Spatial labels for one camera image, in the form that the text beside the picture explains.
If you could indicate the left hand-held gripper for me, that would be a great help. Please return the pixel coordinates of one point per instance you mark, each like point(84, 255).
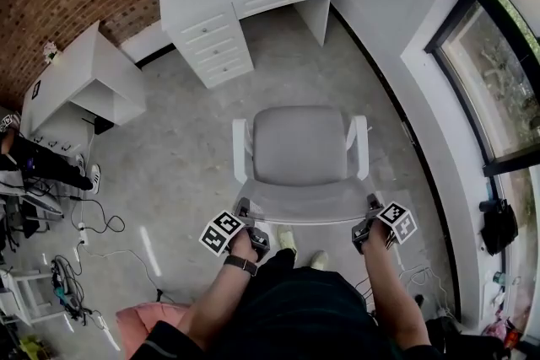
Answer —
point(221, 234)

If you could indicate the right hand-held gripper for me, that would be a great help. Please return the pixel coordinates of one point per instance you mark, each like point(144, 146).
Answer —
point(398, 223)

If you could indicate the white grey-seated chair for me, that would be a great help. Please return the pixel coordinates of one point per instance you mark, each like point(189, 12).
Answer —
point(299, 143)

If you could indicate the person's right forearm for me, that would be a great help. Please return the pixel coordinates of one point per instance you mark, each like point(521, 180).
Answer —
point(388, 291)

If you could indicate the person's left forearm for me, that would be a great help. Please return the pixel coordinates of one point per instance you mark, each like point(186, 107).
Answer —
point(215, 303)

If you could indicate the person's right hand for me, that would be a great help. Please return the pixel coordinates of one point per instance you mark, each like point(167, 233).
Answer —
point(376, 239)

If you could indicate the person's left hand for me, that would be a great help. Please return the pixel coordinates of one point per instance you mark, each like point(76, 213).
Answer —
point(244, 246)

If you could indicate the person's left shoe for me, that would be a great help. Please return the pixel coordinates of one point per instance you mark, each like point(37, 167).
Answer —
point(287, 238)

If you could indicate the person's shoe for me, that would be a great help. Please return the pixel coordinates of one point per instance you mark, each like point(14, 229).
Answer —
point(318, 259)
point(287, 238)
point(80, 164)
point(95, 178)

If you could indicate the black wristwatch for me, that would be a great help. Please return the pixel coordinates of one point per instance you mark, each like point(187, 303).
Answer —
point(240, 264)

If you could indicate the person's right shoe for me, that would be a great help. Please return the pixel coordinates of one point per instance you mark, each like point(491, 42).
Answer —
point(318, 259)

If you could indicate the person's black clothing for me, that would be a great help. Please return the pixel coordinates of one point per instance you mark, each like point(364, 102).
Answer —
point(304, 307)

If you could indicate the black bag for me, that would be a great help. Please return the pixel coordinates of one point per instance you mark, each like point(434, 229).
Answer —
point(500, 227)

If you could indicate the teal bottle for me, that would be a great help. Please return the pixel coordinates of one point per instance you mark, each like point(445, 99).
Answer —
point(499, 278)

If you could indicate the black backpack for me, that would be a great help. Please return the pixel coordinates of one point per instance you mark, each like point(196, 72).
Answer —
point(447, 335)

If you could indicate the pink upholstered chair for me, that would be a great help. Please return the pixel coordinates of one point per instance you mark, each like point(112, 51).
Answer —
point(139, 324)

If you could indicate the white power strip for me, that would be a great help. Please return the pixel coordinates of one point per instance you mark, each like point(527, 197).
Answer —
point(83, 235)

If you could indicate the black router box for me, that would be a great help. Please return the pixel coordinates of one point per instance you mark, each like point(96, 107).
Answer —
point(101, 124)

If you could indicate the pink plastic bag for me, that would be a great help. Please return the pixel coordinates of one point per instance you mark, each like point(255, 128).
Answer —
point(502, 329)

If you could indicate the black framed window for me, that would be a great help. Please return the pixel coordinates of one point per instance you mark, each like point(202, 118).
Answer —
point(493, 67)

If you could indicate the grey metal stand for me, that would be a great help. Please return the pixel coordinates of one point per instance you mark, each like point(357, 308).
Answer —
point(29, 202)

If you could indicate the white side cabinet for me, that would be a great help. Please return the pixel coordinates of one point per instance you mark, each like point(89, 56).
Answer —
point(80, 71)

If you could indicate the white stool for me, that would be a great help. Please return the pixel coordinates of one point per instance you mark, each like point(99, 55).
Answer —
point(21, 295)

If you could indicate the black white printed card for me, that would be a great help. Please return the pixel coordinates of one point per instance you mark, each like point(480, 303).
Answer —
point(36, 89)

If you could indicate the small potted flower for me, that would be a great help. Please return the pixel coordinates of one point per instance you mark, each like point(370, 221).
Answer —
point(50, 51)

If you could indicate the yellow green object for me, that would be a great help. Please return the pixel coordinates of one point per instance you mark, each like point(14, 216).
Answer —
point(31, 347)

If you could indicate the white low wall panel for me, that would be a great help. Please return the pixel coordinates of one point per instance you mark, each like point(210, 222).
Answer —
point(147, 43)

